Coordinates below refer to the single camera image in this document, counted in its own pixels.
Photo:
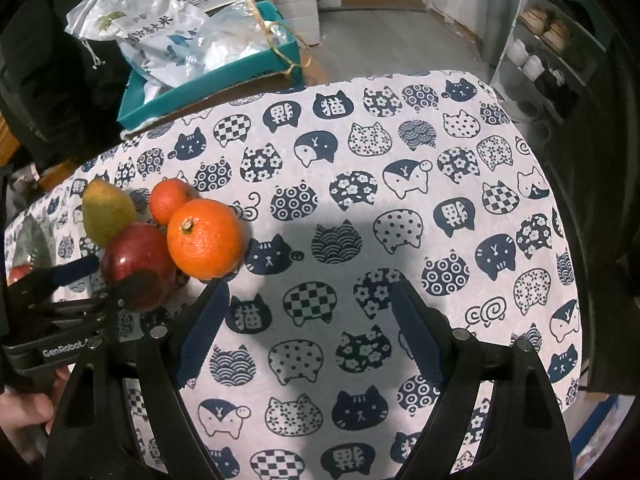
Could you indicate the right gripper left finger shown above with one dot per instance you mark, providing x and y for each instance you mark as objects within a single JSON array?
[{"x": 93, "y": 435}]

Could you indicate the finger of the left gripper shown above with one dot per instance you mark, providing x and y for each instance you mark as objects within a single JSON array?
[
  {"x": 39, "y": 285},
  {"x": 115, "y": 294}
]

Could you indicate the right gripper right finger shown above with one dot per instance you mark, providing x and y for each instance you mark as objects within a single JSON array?
[{"x": 496, "y": 416}]

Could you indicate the orange tangerine with stem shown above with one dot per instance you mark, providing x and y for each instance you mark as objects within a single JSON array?
[{"x": 205, "y": 239}]

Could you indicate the yellow pear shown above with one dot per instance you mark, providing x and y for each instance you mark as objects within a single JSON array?
[{"x": 106, "y": 210}]

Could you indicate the orange tangerine back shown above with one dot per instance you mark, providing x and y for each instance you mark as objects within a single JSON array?
[{"x": 167, "y": 197}]

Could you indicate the large red apple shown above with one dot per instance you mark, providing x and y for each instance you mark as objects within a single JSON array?
[{"x": 18, "y": 272}]

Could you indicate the person's left hand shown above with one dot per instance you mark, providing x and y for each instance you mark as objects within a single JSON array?
[{"x": 22, "y": 411}]

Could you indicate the green glass bowl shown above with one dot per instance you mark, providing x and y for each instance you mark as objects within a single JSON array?
[{"x": 34, "y": 243}]

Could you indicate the black hanging coat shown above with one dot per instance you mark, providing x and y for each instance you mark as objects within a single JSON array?
[{"x": 60, "y": 98}]

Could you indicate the cat pattern tablecloth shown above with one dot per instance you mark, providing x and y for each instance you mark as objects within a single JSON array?
[{"x": 344, "y": 190}]

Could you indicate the white printed rice bag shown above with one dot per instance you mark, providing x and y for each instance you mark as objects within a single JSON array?
[{"x": 155, "y": 37}]

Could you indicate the clear plastic bag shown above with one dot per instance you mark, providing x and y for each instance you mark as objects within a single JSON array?
[{"x": 235, "y": 32}]

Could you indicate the shoe rack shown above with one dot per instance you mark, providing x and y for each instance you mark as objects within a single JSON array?
[{"x": 552, "y": 50}]

